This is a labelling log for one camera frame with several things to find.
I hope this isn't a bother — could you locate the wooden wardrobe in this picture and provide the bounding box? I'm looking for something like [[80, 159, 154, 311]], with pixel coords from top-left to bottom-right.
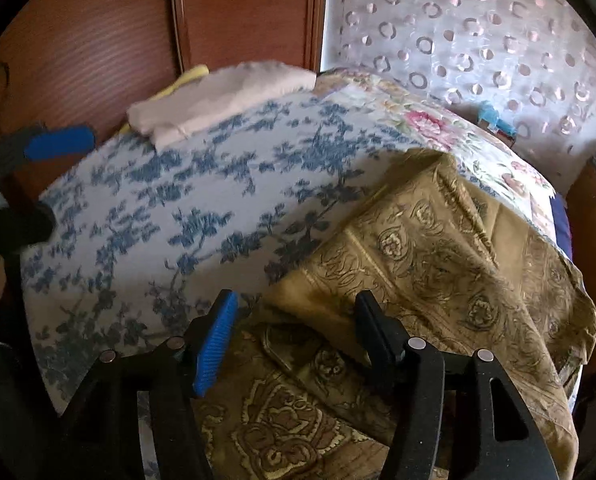
[[0, 0, 332, 201]]

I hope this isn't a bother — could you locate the blue floral bed sheet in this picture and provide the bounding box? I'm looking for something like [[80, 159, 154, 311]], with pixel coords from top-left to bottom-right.
[[22, 88, 429, 413]]

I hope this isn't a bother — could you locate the blue tissue box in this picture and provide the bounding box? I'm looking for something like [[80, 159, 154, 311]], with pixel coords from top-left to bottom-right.
[[477, 101, 517, 148]]

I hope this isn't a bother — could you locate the white circle-pattern curtain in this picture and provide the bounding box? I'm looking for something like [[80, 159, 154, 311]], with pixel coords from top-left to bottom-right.
[[321, 0, 596, 192]]

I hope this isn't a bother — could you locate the beige folded pillow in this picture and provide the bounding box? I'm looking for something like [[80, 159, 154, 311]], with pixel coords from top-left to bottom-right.
[[126, 61, 316, 151]]

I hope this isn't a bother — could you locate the floral quilt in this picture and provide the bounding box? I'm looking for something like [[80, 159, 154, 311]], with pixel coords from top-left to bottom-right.
[[314, 68, 572, 258]]

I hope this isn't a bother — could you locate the olive gold patterned garment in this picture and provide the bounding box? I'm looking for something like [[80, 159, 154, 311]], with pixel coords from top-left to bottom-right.
[[195, 148, 596, 479]]

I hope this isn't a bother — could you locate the yellow plush toy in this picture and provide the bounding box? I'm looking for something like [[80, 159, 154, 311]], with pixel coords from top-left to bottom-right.
[[116, 64, 210, 134]]

